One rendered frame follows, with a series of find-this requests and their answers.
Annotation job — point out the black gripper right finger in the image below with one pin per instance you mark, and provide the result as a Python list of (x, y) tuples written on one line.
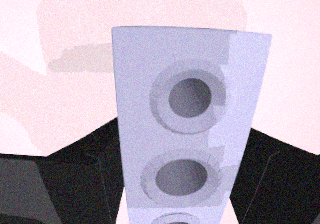
[(277, 183)]

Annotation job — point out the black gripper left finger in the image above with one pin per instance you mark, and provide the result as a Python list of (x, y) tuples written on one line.
[(82, 183)]

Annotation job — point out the grey plate with three holes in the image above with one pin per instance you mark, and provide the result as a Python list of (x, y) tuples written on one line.
[(185, 102)]

